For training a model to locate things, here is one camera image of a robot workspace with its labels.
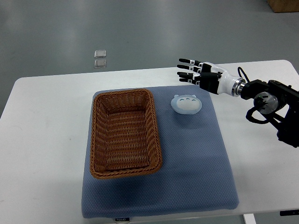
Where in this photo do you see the white table leg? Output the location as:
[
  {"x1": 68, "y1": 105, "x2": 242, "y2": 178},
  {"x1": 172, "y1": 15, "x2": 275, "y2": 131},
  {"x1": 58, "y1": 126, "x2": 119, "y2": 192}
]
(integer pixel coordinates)
[{"x1": 243, "y1": 213, "x2": 256, "y2": 224}]

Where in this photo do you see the blue padded mat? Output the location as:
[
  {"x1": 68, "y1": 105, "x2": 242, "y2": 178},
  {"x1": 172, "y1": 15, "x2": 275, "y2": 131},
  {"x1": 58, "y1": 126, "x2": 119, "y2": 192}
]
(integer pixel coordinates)
[{"x1": 81, "y1": 85, "x2": 239, "y2": 218}]

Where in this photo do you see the brown wicker basket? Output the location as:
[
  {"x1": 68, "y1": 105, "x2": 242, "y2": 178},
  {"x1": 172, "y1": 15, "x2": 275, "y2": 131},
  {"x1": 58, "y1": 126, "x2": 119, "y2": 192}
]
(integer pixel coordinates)
[{"x1": 90, "y1": 89, "x2": 163, "y2": 179}]

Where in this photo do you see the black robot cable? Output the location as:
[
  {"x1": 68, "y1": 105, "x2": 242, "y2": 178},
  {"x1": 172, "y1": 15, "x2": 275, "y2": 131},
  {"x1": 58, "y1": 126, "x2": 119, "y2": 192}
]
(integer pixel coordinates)
[{"x1": 237, "y1": 67, "x2": 250, "y2": 83}]

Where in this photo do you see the blue plush toy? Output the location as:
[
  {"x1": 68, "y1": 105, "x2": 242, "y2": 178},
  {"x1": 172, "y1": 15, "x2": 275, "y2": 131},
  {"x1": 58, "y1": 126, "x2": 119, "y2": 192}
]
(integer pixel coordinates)
[{"x1": 171, "y1": 95, "x2": 202, "y2": 115}]

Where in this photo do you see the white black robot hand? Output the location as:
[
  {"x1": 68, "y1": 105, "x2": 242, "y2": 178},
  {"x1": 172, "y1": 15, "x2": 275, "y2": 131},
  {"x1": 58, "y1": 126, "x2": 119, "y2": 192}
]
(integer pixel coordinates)
[{"x1": 177, "y1": 58, "x2": 245, "y2": 97}]

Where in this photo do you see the black table control panel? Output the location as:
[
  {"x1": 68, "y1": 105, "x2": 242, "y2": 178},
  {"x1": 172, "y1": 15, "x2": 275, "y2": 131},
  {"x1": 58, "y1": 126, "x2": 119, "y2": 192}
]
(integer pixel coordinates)
[{"x1": 280, "y1": 210, "x2": 299, "y2": 217}]

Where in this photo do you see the brown cardboard box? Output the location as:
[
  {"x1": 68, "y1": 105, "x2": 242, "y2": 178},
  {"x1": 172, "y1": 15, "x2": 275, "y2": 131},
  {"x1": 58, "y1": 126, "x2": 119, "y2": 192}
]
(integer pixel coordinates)
[{"x1": 267, "y1": 0, "x2": 299, "y2": 13}]

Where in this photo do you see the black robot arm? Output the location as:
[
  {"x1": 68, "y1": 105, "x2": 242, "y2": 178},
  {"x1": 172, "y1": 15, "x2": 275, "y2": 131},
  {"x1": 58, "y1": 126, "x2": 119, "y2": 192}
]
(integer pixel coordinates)
[{"x1": 237, "y1": 80, "x2": 299, "y2": 147}]

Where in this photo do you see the upper silver floor plate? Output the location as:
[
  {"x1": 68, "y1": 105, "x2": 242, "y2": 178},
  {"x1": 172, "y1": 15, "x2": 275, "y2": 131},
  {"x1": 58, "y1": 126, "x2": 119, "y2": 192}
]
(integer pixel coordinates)
[{"x1": 94, "y1": 50, "x2": 107, "y2": 58}]

